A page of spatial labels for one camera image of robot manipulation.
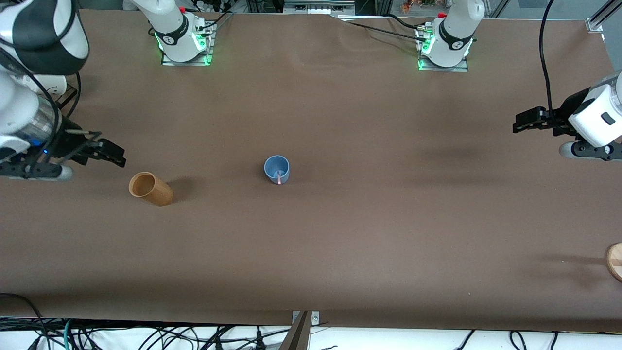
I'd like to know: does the blue cup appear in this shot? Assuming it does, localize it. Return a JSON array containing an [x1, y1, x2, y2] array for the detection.
[[264, 155, 291, 185]]

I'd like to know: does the brown wooden cup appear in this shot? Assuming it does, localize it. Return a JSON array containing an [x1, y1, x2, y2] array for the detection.
[[128, 172, 174, 207]]

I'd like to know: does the white cup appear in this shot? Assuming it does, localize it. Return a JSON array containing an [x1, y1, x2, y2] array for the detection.
[[22, 73, 68, 96]]

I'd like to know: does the black tray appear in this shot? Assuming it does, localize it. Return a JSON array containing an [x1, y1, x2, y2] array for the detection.
[[54, 86, 80, 108]]

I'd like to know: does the round wooden disc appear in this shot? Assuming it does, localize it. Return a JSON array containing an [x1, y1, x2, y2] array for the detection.
[[605, 242, 622, 283]]

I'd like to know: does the grey metal device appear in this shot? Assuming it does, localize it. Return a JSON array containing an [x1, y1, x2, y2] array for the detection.
[[283, 0, 356, 16]]

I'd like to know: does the dark stand leg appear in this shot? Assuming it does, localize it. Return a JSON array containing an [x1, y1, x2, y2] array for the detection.
[[278, 311, 312, 350]]

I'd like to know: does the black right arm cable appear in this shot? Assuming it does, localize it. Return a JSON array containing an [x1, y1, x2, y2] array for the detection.
[[0, 41, 83, 146]]

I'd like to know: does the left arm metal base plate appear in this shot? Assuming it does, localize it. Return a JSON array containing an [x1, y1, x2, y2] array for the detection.
[[417, 25, 470, 73]]

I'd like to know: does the aluminium frame profile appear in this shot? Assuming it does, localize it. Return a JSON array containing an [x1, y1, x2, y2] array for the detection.
[[585, 0, 616, 34]]

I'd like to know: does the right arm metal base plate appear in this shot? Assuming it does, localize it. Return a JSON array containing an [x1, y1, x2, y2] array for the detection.
[[161, 21, 215, 67]]

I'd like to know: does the thick black looped cable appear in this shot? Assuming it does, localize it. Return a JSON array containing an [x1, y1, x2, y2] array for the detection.
[[0, 293, 52, 350]]

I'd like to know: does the short black table cable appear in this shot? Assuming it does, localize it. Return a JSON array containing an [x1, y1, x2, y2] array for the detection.
[[385, 13, 421, 31]]

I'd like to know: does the long black table cable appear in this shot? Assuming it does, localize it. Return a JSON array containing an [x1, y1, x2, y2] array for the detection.
[[340, 20, 424, 43]]

